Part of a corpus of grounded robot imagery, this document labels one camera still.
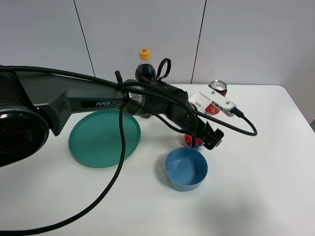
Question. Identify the green round plate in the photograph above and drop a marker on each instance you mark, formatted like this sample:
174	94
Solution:
95	140

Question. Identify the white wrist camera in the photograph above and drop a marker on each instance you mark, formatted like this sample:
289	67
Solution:
203	98

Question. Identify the blue plastic bowl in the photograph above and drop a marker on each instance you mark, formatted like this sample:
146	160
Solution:
185	169

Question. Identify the cola bottle yellow cap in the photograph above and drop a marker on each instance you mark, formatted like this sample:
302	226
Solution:
145	71

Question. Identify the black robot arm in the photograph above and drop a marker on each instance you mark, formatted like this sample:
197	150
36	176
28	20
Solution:
35	101

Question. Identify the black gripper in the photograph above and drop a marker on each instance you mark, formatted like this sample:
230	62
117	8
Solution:
187	123

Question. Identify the rainbow coloured ball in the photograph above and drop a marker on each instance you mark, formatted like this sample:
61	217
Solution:
198	142

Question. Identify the red herbal tea can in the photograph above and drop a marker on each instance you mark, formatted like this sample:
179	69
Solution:
220	87

